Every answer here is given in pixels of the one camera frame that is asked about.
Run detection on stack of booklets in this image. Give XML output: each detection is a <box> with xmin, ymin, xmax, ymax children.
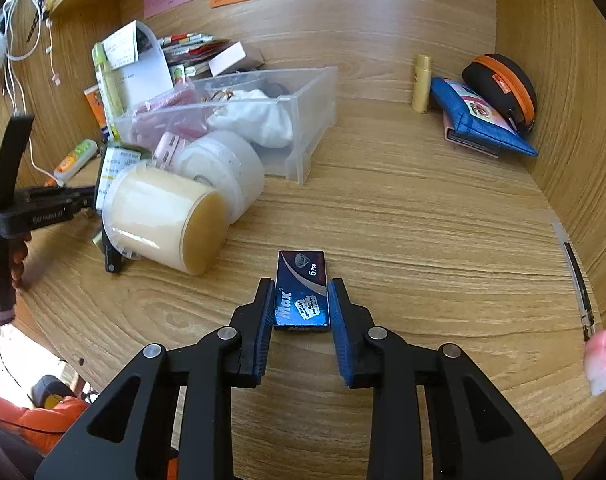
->
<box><xmin>158</xmin><ymin>32</ymin><xmax>230</xmax><ymax>84</ymax></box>

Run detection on translucent white round container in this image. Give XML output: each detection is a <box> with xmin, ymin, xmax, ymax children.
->
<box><xmin>173</xmin><ymin>130</ymin><xmax>265</xmax><ymax>224</ymax></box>

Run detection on pink wallet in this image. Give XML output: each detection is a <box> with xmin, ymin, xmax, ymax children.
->
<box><xmin>443</xmin><ymin>112</ymin><xmax>504</xmax><ymax>158</ymax></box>

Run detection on yellow-green spray bottle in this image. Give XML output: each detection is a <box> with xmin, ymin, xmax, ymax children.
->
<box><xmin>92</xmin><ymin>42</ymin><xmax>124</xmax><ymax>141</ymax></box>

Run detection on small yellow lotion bottle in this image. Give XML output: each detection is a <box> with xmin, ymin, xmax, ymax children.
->
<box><xmin>411</xmin><ymin>54</ymin><xmax>432</xmax><ymax>114</ymax></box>

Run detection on white small box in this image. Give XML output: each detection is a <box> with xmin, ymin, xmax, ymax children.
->
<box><xmin>209</xmin><ymin>41</ymin><xmax>265</xmax><ymax>77</ymax></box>

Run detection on blue colourful pencil pouch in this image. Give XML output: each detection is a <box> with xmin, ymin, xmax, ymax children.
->
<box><xmin>430</xmin><ymin>77</ymin><xmax>538</xmax><ymax>158</ymax></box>

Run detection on pink round compact case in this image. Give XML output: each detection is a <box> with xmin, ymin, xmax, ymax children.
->
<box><xmin>153</xmin><ymin>132</ymin><xmax>192</xmax><ymax>172</ymax></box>

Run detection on white charging cable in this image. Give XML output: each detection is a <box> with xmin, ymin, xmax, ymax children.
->
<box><xmin>0</xmin><ymin>0</ymin><xmax>65</xmax><ymax>187</ymax></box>

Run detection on white drawstring cloth bag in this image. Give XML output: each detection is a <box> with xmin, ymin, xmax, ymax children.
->
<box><xmin>207</xmin><ymin>89</ymin><xmax>293</xmax><ymax>150</ymax></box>

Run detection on cream candle jar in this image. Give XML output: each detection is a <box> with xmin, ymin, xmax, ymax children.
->
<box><xmin>102</xmin><ymin>160</ymin><xmax>228</xmax><ymax>275</ymax></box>

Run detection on clear plastic storage bin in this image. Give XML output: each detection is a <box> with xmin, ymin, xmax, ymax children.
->
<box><xmin>113</xmin><ymin>66</ymin><xmax>338</xmax><ymax>184</ymax></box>

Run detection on dark green glass jar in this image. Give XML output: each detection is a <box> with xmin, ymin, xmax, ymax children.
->
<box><xmin>94</xmin><ymin>141</ymin><xmax>152</xmax><ymax>211</ymax></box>

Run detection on white paper sheets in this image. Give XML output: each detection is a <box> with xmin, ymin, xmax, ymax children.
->
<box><xmin>102</xmin><ymin>21</ymin><xmax>174</xmax><ymax>110</ymax></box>

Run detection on white orange flat bottle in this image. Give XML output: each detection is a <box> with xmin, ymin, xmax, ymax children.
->
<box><xmin>53</xmin><ymin>139</ymin><xmax>99</xmax><ymax>186</ymax></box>

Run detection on black orange zip case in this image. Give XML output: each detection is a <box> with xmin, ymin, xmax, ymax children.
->
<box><xmin>461</xmin><ymin>53</ymin><xmax>538</xmax><ymax>136</ymax></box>

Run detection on dark blue razor blade box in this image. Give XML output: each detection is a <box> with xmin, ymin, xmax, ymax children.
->
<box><xmin>275</xmin><ymin>250</ymin><xmax>330</xmax><ymax>333</ymax></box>

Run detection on person left hand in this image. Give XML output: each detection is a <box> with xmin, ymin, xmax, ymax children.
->
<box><xmin>0</xmin><ymin>231</ymin><xmax>33</xmax><ymax>331</ymax></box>

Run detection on orange tube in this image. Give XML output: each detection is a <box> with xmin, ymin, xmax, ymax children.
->
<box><xmin>84</xmin><ymin>84</ymin><xmax>109</xmax><ymax>142</ymax></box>

